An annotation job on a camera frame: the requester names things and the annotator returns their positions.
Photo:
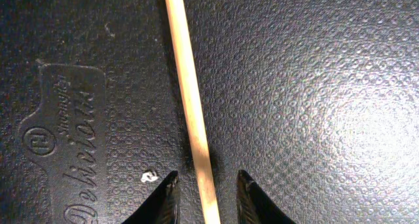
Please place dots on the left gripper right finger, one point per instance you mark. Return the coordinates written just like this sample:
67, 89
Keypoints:
254, 206

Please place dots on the wooden chopstick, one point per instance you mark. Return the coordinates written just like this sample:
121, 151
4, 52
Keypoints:
192, 106

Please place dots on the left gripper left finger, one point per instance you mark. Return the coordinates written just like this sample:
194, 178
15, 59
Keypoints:
162, 205

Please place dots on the round black tray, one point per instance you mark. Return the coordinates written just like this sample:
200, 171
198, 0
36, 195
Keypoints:
316, 99

